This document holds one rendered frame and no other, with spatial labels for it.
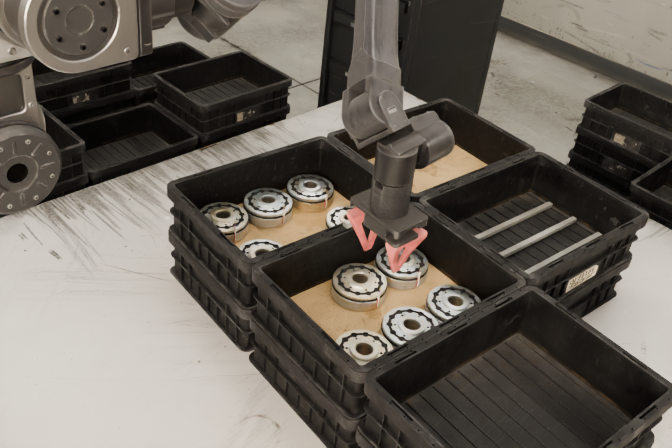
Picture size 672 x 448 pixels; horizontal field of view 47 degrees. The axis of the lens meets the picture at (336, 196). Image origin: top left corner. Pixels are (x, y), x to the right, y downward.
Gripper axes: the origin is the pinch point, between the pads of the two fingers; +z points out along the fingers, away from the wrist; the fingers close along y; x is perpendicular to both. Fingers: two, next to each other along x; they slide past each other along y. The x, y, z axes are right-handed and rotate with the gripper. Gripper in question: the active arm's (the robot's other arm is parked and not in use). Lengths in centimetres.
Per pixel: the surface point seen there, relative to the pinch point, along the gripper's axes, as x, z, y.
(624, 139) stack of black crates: -173, 61, 48
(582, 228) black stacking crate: -67, 26, 3
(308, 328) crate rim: 9.6, 13.5, 4.7
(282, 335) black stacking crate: 8.6, 22.2, 12.5
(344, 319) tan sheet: -3.6, 23.5, 10.1
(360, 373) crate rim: 9.2, 13.3, -7.3
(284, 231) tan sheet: -10.2, 23.7, 37.0
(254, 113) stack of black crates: -69, 58, 131
